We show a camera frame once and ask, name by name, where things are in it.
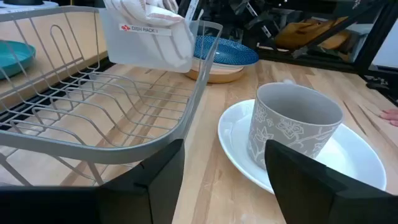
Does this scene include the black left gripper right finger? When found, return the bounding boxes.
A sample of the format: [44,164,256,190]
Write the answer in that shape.
[264,139,398,224]

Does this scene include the grey wire dish rack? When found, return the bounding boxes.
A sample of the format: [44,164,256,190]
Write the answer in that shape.
[0,5,224,187]

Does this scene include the white plate green rim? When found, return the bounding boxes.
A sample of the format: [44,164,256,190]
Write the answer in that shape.
[0,0,60,15]

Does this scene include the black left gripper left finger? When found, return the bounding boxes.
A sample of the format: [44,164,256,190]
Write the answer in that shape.
[0,139,185,224]

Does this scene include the blue patterned plate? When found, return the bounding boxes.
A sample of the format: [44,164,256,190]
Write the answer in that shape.
[193,35,259,68]

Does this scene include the large white plate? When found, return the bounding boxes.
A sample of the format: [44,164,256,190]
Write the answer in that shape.
[217,98,387,195]

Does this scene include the teal plate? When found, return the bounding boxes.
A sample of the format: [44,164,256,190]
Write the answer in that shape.
[0,40,37,80]

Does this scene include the translucent plastic utensil caddy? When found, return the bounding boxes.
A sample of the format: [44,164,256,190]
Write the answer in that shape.
[99,8,224,74]

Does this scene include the wooden plate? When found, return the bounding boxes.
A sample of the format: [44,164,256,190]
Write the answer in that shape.
[185,68,246,84]

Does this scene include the grey floral mug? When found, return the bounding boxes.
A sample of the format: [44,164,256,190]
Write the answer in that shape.
[247,81,345,170]

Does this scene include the person's hand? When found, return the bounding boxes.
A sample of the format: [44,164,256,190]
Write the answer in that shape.
[379,108,398,128]

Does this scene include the small white plate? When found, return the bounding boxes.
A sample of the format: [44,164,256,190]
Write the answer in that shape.
[190,60,248,75]

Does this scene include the tan bag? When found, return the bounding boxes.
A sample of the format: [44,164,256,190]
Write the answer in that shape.
[275,17,351,58]

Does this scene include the white striped dish towel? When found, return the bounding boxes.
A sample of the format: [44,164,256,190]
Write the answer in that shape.
[103,0,196,68]

